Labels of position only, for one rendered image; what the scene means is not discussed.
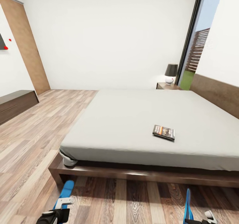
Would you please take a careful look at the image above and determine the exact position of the hardback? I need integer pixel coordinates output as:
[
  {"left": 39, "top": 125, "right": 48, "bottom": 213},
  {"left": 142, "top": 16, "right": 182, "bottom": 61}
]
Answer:
[{"left": 152, "top": 125, "right": 175, "bottom": 140}]

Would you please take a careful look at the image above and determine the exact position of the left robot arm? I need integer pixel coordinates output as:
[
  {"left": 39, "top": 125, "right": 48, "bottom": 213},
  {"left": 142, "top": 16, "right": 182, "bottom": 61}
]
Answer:
[{"left": 36, "top": 197, "right": 75, "bottom": 224}]

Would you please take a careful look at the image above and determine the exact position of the sandal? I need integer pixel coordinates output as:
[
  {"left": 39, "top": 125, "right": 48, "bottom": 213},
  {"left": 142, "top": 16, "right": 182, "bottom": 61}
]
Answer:
[
  {"left": 59, "top": 180, "right": 74, "bottom": 209},
  {"left": 183, "top": 189, "right": 194, "bottom": 224}
]

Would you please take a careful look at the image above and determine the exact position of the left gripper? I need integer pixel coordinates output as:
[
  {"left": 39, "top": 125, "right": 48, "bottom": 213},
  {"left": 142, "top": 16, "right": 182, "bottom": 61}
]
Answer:
[{"left": 56, "top": 209, "right": 70, "bottom": 224}]

